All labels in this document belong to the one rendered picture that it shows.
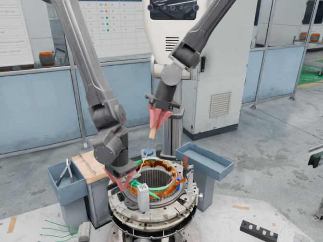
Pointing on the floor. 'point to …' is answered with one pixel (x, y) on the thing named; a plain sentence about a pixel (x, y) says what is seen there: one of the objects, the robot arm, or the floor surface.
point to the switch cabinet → (220, 75)
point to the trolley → (315, 61)
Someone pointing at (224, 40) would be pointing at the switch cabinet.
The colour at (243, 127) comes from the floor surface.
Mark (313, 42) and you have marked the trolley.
